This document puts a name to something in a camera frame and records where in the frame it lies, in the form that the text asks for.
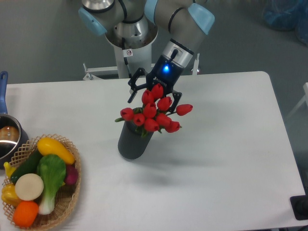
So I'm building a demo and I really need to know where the orange fruit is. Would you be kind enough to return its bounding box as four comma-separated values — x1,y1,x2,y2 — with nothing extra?
13,201,39,228

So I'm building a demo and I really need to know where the white frame at right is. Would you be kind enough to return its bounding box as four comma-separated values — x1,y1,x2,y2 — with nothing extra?
286,82,308,119

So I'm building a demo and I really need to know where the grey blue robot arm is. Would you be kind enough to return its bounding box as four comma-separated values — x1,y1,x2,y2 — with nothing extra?
78,0,215,112

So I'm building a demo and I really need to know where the red tulip bouquet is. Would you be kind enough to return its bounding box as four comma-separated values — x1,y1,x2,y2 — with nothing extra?
115,83,193,137

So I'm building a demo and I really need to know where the green bok choy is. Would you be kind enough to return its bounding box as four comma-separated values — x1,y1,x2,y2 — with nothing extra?
37,154,66,215

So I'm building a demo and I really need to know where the cream round slice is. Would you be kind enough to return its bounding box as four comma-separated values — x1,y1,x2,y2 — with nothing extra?
15,173,44,201

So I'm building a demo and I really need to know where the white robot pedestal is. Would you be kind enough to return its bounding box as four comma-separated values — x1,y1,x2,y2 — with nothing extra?
82,13,202,81

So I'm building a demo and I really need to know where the blue plastic bag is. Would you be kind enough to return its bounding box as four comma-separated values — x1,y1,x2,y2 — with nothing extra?
262,0,308,45

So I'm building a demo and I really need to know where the black device at edge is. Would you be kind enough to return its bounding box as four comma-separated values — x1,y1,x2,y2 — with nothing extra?
290,195,308,220

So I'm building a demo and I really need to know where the dark grey ribbed vase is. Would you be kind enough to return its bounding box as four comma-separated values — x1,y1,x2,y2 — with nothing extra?
117,121,154,160

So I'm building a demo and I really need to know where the blue handled saucepan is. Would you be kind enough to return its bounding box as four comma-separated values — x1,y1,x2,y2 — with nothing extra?
0,71,28,170

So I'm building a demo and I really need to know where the yellow bell pepper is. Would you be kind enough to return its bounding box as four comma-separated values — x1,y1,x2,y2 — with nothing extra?
1,183,22,207

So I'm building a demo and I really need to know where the woven wicker basket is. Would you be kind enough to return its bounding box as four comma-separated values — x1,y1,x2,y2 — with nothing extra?
0,134,81,231

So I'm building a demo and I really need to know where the yellow squash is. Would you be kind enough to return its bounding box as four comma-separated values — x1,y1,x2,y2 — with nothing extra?
37,137,75,165

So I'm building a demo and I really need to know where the yellow banana tip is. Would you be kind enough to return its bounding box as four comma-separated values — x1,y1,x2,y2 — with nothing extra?
3,162,16,179

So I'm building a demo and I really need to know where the purple radish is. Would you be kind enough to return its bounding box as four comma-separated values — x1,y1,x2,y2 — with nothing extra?
64,165,78,185

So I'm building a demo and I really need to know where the green cucumber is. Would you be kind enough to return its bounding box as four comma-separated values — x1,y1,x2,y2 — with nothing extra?
10,149,43,184

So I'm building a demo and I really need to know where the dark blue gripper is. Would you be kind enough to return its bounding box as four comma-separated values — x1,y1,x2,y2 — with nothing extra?
128,55,183,114

